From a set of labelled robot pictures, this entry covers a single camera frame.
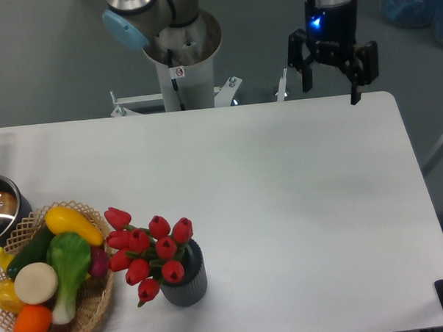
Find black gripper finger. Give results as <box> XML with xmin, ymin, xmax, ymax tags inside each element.
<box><xmin>341</xmin><ymin>41</ymin><xmax>379</xmax><ymax>105</ymax></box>
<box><xmin>287</xmin><ymin>29</ymin><xmax>317</xmax><ymax>93</ymax></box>

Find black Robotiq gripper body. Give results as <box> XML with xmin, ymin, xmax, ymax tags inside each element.
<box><xmin>305</xmin><ymin>0</ymin><xmax>358</xmax><ymax>66</ymax></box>

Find red tulip bouquet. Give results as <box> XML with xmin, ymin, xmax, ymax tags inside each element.
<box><xmin>104</xmin><ymin>207</ymin><xmax>193</xmax><ymax>307</ymax></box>

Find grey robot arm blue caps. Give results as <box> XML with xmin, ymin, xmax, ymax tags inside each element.
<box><xmin>101</xmin><ymin>0</ymin><xmax>379</xmax><ymax>112</ymax></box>

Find dark grey ribbed vase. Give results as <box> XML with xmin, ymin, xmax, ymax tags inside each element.
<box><xmin>161</xmin><ymin>239</ymin><xmax>208</xmax><ymax>307</ymax></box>

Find blue plastic bag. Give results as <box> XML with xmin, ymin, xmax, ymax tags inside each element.
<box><xmin>380</xmin><ymin>0</ymin><xmax>443</xmax><ymax>46</ymax></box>

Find purple red radish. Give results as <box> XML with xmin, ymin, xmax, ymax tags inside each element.
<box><xmin>89</xmin><ymin>248</ymin><xmax>110</xmax><ymax>278</ymax></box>

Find yellow squash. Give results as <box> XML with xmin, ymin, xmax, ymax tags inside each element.
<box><xmin>44</xmin><ymin>206</ymin><xmax>104</xmax><ymax>247</ymax></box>

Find green bok choy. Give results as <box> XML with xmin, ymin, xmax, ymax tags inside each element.
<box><xmin>46</xmin><ymin>231</ymin><xmax>91</xmax><ymax>325</ymax></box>

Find woven wicker basket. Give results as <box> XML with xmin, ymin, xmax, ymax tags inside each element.
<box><xmin>0</xmin><ymin>201</ymin><xmax>114</xmax><ymax>332</ymax></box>

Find dark green cucumber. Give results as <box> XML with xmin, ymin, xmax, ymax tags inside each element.
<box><xmin>6</xmin><ymin>225</ymin><xmax>54</xmax><ymax>280</ymax></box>

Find round cream bun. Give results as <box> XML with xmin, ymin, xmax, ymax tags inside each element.
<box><xmin>14</xmin><ymin>262</ymin><xmax>58</xmax><ymax>305</ymax></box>

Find orange fruit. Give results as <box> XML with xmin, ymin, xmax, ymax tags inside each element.
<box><xmin>13</xmin><ymin>304</ymin><xmax>51</xmax><ymax>332</ymax></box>

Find yellow bell pepper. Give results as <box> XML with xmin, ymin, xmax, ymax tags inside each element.
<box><xmin>0</xmin><ymin>278</ymin><xmax>26</xmax><ymax>314</ymax></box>

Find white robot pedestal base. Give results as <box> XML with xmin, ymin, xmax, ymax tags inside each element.
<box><xmin>102</xmin><ymin>10</ymin><xmax>242</xmax><ymax>112</ymax></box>

